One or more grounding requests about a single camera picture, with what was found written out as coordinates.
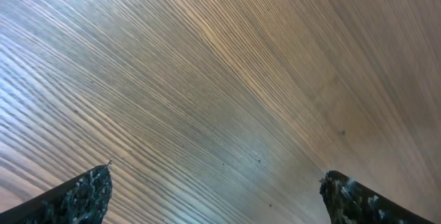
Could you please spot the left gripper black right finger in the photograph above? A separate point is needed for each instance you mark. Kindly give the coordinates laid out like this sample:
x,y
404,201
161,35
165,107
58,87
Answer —
x,y
349,202

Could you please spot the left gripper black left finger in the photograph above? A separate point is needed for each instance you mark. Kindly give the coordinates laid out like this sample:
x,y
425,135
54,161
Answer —
x,y
83,199

